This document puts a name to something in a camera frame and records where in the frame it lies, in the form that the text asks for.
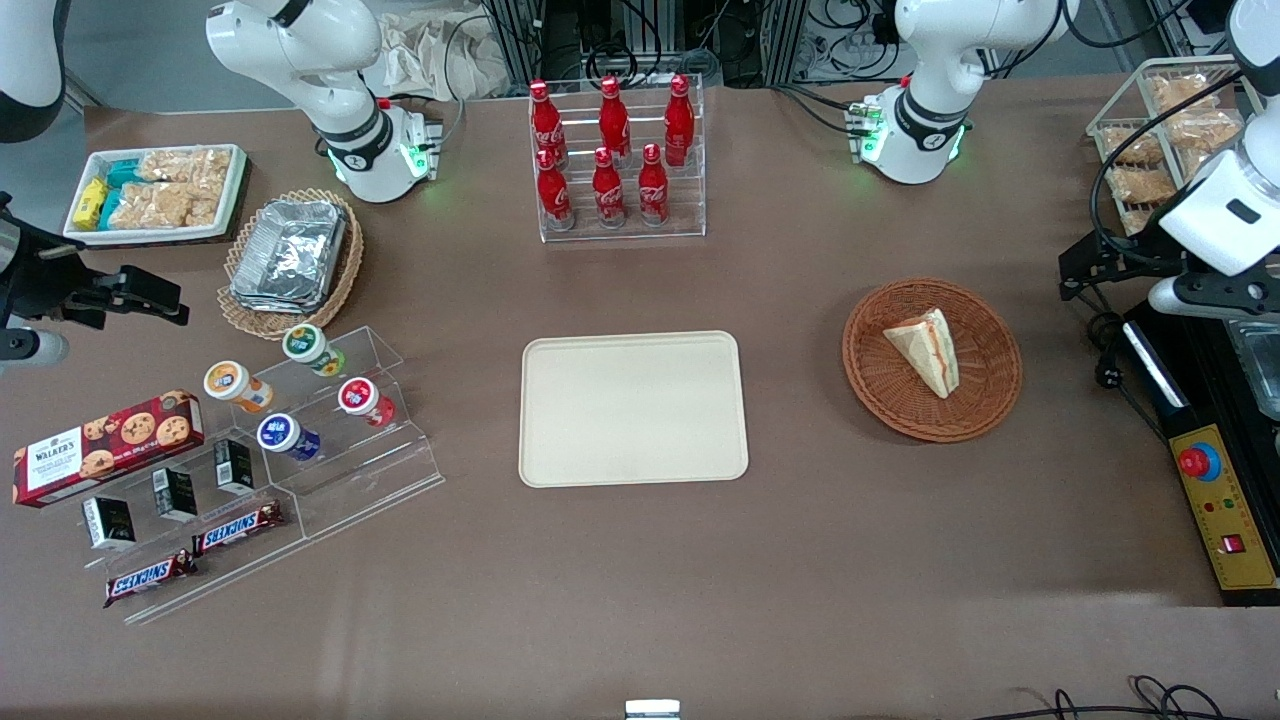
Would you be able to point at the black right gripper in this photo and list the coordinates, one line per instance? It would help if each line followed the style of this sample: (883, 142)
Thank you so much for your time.
(42, 283)

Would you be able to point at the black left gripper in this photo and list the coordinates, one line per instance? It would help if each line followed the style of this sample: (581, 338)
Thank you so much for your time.
(1122, 258)

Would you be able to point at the triangular sandwich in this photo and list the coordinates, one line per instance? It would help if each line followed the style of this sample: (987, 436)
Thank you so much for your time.
(930, 345)

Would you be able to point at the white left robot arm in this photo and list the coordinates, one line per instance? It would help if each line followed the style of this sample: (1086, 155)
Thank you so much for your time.
(925, 90)

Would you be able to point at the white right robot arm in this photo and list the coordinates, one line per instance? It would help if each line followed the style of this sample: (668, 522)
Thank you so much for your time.
(340, 100)

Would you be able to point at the white rectangular snack tray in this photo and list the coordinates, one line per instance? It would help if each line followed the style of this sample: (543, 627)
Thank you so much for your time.
(235, 190)

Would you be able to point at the brown round wicker basket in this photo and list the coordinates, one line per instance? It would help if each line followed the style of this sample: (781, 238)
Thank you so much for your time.
(900, 400)

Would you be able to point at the light oval wicker basket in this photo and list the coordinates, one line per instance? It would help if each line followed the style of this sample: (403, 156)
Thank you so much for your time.
(345, 270)

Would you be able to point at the cream plastic tray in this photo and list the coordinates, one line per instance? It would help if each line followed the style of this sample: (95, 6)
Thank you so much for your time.
(630, 410)

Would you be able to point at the bagged fried snack packet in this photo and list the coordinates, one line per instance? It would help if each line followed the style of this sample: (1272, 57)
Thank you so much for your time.
(1140, 185)
(1140, 220)
(1198, 160)
(1182, 92)
(1132, 147)
(1205, 130)

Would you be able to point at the teal snack packet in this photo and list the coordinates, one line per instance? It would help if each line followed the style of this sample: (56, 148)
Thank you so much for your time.
(110, 208)
(128, 172)

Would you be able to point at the yellow snack packet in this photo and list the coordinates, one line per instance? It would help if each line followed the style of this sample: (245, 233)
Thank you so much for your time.
(90, 205)

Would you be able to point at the clear rice cracker packet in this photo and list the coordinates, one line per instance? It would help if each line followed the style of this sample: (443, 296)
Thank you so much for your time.
(150, 205)
(190, 165)
(205, 210)

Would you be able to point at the orange lid yogurt cup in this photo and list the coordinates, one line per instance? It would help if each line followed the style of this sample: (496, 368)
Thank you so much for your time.
(228, 382)

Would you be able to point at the red Walkers cookie box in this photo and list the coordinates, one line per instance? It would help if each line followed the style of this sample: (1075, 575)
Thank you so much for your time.
(100, 450)

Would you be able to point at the black countertop machine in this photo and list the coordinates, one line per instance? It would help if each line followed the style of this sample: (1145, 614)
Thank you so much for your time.
(1200, 390)

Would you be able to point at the stack of foil containers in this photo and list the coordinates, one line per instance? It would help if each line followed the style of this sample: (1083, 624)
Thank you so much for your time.
(290, 255)

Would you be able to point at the green lid yogurt cup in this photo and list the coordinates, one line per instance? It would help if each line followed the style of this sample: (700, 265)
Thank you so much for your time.
(305, 345)

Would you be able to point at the steel pan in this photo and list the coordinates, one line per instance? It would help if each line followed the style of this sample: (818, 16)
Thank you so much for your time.
(1260, 360)

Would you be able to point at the small black carton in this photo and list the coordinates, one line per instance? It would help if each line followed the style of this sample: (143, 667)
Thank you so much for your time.
(110, 523)
(235, 467)
(176, 495)

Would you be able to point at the blue lid yogurt cup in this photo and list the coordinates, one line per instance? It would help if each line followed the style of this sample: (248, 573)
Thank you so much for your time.
(280, 435)

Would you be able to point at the red emergency stop button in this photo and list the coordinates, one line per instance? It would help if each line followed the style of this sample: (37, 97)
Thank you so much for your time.
(1198, 461)

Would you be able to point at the Snickers chocolate bar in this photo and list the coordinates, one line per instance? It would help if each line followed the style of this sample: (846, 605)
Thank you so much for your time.
(150, 578)
(238, 528)

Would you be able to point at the red lid yogurt cup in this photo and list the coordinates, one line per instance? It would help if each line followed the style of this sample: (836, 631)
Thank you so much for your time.
(358, 397)

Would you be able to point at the yellow control panel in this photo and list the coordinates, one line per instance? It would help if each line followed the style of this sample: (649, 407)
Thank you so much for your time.
(1235, 520)

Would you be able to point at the clear acrylic stepped stand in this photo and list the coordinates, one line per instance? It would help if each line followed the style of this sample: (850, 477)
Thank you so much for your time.
(360, 480)

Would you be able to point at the clear acrylic bottle rack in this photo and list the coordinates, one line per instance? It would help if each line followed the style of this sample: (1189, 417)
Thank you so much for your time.
(690, 215)

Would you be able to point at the crumpled beige paper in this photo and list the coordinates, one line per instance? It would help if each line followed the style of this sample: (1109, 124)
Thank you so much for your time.
(430, 55)

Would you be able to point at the red cola bottle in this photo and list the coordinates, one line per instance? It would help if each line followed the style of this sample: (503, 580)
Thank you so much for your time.
(613, 115)
(608, 195)
(653, 190)
(679, 120)
(545, 115)
(555, 195)

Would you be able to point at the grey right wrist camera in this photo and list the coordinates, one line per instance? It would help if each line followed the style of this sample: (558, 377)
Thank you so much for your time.
(30, 347)

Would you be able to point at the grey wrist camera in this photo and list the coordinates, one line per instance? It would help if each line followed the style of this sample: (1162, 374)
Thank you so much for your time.
(1200, 295)
(30, 347)

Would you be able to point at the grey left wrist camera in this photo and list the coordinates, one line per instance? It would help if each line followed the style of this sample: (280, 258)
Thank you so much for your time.
(1200, 295)

